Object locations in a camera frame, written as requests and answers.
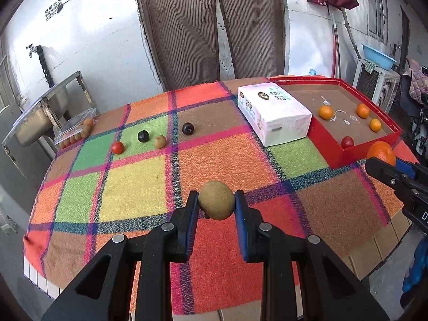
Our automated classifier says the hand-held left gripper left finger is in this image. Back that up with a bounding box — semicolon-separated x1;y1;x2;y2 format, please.
42;190;201;321

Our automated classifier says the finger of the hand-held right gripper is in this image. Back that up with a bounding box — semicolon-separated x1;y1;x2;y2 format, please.
395;159;423;181
365;157;407;191

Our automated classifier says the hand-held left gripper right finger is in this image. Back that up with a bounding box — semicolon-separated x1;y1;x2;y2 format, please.
234;190;390;321

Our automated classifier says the red cardboard box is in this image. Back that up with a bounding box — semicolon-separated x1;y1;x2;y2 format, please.
269;75;403;170

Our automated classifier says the black scooter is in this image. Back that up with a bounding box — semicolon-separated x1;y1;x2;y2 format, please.
399;74;428;161

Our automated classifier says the cardboard sheet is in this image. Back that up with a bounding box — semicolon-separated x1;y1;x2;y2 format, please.
134;209;413;321

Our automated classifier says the colourful plaid blanket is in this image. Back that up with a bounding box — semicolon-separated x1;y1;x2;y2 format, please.
23;75;420;315

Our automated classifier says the white air conditioner unit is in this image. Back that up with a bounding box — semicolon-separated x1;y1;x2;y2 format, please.
353;58;401;114

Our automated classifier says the pink quilted cover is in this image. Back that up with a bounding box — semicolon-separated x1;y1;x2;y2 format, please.
403;58;428;104

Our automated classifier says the blue plastic basin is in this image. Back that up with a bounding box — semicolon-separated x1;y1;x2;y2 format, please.
361;43;397;71

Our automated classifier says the white tissue pack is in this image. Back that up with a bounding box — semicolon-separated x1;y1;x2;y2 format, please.
237;82;313;147

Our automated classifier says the red and white stick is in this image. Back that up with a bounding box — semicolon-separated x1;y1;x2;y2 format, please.
331;15;342;78

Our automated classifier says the wooden pole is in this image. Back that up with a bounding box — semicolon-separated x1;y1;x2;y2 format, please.
329;0;363;59

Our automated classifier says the pile of kiwis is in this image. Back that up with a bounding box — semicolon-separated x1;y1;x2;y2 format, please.
58;124;92;149

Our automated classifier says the clear plastic container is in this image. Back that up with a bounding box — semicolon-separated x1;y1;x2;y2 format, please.
53;108;97;149

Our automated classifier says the white framed window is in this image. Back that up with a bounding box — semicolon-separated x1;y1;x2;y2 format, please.
364;0;390;45

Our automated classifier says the metal sink on frame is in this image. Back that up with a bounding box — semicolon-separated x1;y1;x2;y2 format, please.
2;71;94;148

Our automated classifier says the person in brown corduroy trousers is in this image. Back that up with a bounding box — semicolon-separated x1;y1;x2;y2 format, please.
132;0;291;91

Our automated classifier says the black hose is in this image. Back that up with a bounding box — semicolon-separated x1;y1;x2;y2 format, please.
37;45;56;87

